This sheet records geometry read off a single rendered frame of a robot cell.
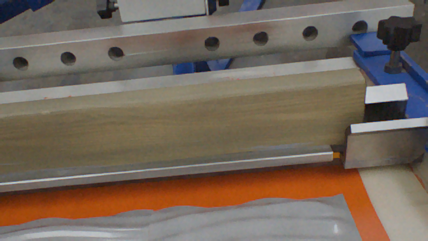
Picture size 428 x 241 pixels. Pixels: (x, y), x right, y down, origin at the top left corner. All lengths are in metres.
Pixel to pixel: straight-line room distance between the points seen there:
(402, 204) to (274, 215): 0.12
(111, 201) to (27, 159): 0.09
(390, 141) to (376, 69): 0.15
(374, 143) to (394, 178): 0.06
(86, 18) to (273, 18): 1.74
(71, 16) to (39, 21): 0.17
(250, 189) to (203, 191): 0.05
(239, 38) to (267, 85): 0.23
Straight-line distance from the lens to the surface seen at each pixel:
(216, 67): 1.55
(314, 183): 0.42
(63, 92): 0.59
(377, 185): 0.43
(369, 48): 0.57
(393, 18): 0.52
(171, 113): 0.37
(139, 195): 0.43
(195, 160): 0.39
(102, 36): 0.61
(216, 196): 0.41
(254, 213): 0.39
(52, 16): 2.34
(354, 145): 0.39
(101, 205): 0.43
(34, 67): 0.65
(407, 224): 0.40
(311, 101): 0.38
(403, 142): 0.41
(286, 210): 0.39
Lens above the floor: 1.62
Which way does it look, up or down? 64 degrees down
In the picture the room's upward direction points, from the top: 10 degrees counter-clockwise
